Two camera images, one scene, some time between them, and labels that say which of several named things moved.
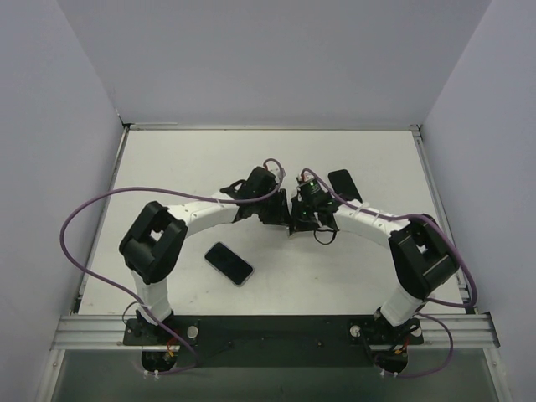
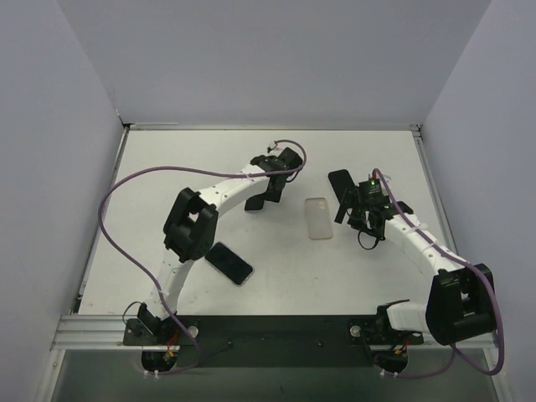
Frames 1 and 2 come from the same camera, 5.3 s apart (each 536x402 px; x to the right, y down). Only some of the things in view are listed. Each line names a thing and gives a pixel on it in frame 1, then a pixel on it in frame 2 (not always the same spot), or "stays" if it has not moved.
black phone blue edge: x=229 y=264 stays
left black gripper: x=275 y=207 to x=273 y=193
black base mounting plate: x=274 y=342 stays
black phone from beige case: x=343 y=185 stays
